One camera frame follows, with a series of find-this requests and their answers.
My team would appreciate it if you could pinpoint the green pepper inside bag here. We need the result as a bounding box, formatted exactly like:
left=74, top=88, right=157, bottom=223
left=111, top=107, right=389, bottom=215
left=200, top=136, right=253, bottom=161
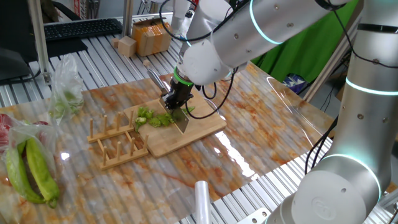
left=5, top=141, right=47, bottom=205

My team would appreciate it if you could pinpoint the green cloth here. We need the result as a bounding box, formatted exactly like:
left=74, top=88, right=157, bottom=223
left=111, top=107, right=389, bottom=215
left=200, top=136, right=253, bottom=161
left=251, top=0, right=359, bottom=84

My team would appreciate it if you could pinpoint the steel kitchen knife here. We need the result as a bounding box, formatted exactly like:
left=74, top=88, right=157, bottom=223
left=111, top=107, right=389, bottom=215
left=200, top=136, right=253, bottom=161
left=146, top=68, right=190, bottom=134

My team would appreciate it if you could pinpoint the blue patterned bag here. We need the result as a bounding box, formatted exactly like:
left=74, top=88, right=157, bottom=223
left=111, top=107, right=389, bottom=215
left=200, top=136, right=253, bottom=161
left=282, top=73, right=308, bottom=95

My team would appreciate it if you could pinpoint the brown floor carton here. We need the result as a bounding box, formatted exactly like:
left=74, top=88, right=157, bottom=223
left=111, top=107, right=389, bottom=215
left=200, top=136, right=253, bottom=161
left=335, top=83, right=346, bottom=103

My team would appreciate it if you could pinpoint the wooden cutting board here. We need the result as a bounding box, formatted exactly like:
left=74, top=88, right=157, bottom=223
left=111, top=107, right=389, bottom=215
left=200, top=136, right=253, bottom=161
left=123, top=88, right=228, bottom=159

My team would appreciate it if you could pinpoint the slanted aluminium pole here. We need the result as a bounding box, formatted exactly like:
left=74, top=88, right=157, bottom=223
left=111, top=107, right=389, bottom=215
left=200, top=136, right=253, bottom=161
left=303, top=18, right=361, bottom=103

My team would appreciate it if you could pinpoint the green pepper with curled stem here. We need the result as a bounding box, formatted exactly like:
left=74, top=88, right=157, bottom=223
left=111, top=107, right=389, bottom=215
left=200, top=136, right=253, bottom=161
left=25, top=136, right=61, bottom=209

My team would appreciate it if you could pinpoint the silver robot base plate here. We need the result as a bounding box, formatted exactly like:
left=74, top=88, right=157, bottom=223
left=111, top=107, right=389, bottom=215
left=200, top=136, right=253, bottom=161
left=235, top=207, right=272, bottom=224

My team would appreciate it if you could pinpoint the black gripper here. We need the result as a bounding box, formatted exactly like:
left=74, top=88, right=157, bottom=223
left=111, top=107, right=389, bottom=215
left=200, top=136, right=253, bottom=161
left=159, top=81, right=194, bottom=112

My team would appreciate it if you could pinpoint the crumpled clear plastic bag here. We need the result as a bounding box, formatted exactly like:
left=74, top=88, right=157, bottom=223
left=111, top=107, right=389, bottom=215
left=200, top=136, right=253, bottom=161
left=48, top=53, right=85, bottom=126

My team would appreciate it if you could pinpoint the black keyboard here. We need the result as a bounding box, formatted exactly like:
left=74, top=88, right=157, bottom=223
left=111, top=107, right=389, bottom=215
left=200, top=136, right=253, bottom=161
left=43, top=17, right=124, bottom=43

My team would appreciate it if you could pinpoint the black monitor cable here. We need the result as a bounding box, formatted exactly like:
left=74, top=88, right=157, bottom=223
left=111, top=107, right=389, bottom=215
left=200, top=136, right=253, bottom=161
left=0, top=68, right=43, bottom=86

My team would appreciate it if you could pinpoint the taped cardboard box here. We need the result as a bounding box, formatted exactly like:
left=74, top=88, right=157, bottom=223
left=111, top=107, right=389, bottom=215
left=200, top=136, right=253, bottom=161
left=130, top=17, right=174, bottom=58

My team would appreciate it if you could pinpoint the wooden peg rack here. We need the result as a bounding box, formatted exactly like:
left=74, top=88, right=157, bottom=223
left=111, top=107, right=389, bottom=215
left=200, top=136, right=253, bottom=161
left=86, top=108, right=150, bottom=171

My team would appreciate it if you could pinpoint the pale green pepper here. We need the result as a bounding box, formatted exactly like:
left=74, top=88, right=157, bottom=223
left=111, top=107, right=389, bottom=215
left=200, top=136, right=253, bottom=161
left=49, top=90, right=85, bottom=119

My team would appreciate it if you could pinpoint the red pepper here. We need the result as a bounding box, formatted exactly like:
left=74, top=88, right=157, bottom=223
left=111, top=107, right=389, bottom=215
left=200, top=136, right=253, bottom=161
left=0, top=113, right=15, bottom=153
left=30, top=120, right=52, bottom=147

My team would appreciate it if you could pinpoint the black camera cable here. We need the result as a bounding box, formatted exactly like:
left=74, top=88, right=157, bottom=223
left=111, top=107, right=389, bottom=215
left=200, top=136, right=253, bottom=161
left=159, top=0, right=236, bottom=121

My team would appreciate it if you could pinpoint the marbled plastic table sheet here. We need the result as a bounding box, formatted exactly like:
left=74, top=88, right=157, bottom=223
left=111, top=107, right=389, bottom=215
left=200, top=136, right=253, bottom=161
left=0, top=58, right=338, bottom=224

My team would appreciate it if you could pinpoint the white plastic bag roll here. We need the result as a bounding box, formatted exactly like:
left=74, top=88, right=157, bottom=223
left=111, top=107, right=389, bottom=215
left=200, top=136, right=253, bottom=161
left=193, top=180, right=213, bottom=224

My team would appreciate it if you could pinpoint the large wooden cube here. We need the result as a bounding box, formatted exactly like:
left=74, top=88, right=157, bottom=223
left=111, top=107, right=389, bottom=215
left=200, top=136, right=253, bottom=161
left=117, top=35, right=138, bottom=58

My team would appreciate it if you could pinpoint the black desktop monitor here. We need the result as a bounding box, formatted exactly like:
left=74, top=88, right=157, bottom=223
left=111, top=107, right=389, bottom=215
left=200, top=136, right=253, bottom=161
left=0, top=0, right=38, bottom=82

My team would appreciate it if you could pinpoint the thin black cable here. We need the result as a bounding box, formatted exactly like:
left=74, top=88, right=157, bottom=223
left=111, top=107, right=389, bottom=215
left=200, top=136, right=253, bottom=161
left=310, top=133, right=334, bottom=170
left=303, top=115, right=340, bottom=175

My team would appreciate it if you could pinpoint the aluminium frame post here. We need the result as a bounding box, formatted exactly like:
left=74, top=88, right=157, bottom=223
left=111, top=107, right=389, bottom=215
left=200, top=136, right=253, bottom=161
left=27, top=0, right=53, bottom=85
left=121, top=0, right=134, bottom=39

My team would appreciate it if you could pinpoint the black desk mat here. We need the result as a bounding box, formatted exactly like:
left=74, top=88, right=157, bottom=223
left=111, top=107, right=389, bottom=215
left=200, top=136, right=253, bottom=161
left=45, top=36, right=89, bottom=60

